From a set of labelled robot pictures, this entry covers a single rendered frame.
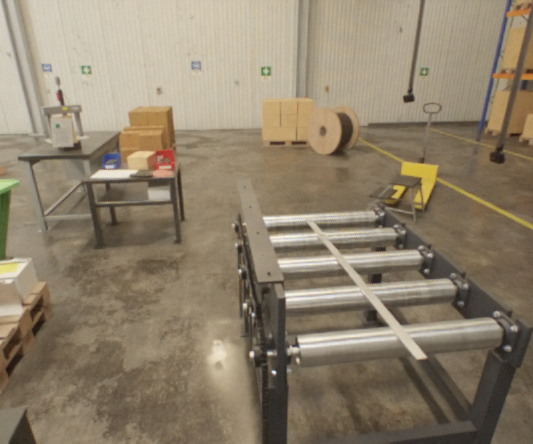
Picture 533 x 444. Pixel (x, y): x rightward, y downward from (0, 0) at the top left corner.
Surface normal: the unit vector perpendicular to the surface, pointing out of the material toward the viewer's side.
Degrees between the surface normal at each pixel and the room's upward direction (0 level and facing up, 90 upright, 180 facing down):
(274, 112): 90
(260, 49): 90
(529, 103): 90
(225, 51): 90
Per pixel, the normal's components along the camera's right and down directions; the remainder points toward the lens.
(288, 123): 0.07, 0.39
